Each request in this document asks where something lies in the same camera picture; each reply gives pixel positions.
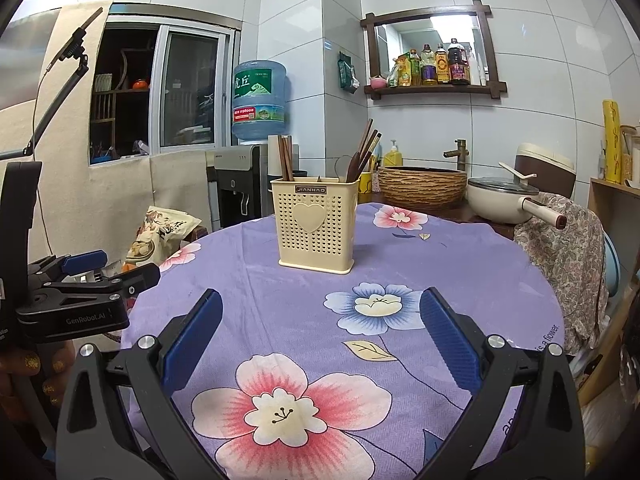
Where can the white ladle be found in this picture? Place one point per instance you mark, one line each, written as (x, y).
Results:
(517, 171)

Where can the paisley floral cloth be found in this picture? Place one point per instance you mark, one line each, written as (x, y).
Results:
(565, 260)

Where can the yellow soap dispenser bottle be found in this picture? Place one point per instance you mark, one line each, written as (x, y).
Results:
(393, 156)

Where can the yellow roll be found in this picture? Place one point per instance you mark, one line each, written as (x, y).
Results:
(611, 140)

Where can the green packet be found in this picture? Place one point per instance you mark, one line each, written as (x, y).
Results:
(347, 72)

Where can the blue water jug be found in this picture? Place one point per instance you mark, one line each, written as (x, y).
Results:
(260, 100)

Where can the person's left hand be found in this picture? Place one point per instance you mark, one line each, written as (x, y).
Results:
(30, 362)

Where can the light wooden shelf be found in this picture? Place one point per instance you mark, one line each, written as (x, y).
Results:
(617, 240)

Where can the dark wooden spoon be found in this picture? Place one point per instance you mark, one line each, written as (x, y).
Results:
(353, 167)

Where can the brown woven-pattern sink basin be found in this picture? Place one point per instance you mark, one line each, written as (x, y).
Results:
(422, 187)

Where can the brown and cream rice cooker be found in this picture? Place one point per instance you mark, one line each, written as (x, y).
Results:
(552, 172)

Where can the orange label sauce bottle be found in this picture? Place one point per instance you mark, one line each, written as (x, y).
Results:
(441, 67)

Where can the light blue plastic basin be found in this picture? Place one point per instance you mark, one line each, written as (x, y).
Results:
(611, 265)

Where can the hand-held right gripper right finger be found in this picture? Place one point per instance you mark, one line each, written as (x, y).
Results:
(447, 342)

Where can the yellow cooking oil bottle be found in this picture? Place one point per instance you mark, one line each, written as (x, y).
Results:
(410, 72)

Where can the dark soy sauce bottle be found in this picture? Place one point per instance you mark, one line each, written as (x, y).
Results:
(457, 65)

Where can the wooden framed mirror shelf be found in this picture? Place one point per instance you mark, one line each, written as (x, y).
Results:
(435, 91)

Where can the pink small pot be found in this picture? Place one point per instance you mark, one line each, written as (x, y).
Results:
(378, 82)

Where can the cream pot with glass lid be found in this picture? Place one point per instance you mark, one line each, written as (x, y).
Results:
(495, 205)

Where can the stack of paper cups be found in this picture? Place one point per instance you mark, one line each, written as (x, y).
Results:
(273, 157)

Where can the grey water dispenser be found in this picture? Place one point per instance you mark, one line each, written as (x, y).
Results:
(235, 185)

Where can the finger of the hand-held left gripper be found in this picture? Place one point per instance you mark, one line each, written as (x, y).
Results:
(135, 280)
(87, 260)

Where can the purple floral tablecloth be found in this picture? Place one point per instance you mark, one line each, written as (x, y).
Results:
(300, 310)

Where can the aluminium sliding window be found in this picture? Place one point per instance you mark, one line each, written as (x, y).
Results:
(190, 85)

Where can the cream plastic utensil holder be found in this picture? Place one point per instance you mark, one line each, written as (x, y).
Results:
(315, 230)

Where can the printed snack bag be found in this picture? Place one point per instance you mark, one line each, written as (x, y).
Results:
(160, 235)

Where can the white bottle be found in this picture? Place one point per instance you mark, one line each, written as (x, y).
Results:
(478, 72)

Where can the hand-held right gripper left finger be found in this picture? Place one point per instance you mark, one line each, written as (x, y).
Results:
(192, 345)

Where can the brass bamboo-style faucet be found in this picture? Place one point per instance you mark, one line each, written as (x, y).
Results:
(461, 155)

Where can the yellow mug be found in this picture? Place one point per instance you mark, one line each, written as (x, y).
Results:
(365, 184)

